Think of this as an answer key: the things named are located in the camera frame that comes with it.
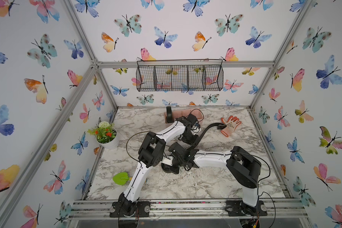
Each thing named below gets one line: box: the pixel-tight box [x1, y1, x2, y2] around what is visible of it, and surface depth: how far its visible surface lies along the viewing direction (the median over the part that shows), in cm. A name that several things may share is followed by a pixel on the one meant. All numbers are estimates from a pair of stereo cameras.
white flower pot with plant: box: [87, 120, 120, 150], surface depth 90 cm
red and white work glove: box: [220, 115, 242, 138], surface depth 109 cm
